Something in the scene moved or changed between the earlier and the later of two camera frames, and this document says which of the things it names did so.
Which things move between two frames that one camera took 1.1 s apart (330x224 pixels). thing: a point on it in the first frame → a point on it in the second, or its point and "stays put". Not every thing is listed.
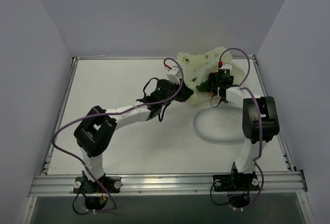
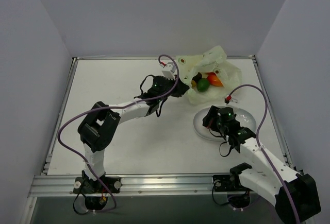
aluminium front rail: (271, 183) stays put
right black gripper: (212, 81) → (210, 117)
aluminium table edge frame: (69, 79) stays put
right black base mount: (238, 186) stays put
